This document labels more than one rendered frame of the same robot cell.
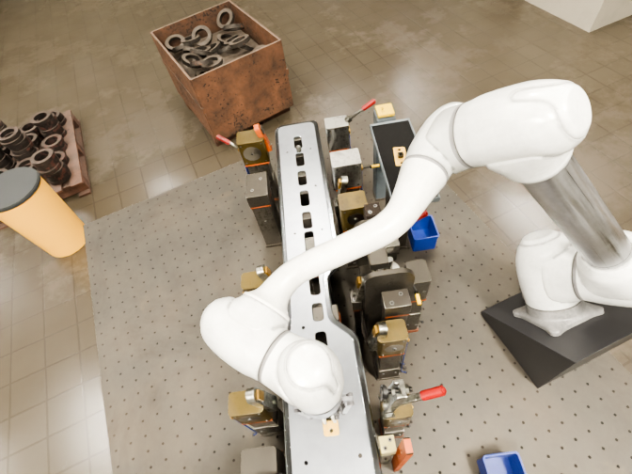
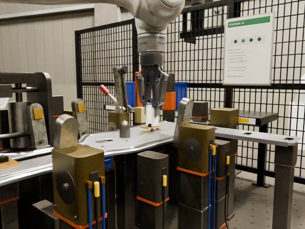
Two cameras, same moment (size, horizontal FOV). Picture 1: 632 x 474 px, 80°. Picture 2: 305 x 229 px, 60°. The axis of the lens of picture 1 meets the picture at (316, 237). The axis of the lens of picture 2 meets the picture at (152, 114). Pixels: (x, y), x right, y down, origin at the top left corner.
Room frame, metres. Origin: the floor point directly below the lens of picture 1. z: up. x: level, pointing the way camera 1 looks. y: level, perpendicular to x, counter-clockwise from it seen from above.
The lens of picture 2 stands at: (0.88, 0.59, 1.16)
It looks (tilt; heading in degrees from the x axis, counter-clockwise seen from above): 7 degrees down; 217
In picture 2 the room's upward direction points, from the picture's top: straight up
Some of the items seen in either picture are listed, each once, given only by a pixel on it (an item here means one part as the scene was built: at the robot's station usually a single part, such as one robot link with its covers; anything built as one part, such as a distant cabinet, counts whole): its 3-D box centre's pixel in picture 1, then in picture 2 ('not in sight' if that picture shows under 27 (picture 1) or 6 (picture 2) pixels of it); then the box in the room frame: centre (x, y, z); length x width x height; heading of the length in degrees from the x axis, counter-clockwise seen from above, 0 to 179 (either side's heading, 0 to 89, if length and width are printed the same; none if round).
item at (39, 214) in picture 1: (41, 216); not in sight; (1.87, 1.75, 0.28); 0.36 x 0.36 x 0.57
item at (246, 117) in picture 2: not in sight; (177, 110); (-0.26, -0.12, 1.01); 0.90 x 0.22 x 0.03; 87
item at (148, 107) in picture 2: not in sight; (149, 115); (0.18, 0.05, 1.05); 0.03 x 0.01 x 0.07; 177
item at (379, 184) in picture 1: (383, 158); not in sight; (1.12, -0.34, 0.92); 0.08 x 0.08 x 0.44; 87
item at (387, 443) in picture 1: (385, 452); (140, 152); (0.10, -0.06, 0.88); 0.04 x 0.04 x 0.37; 87
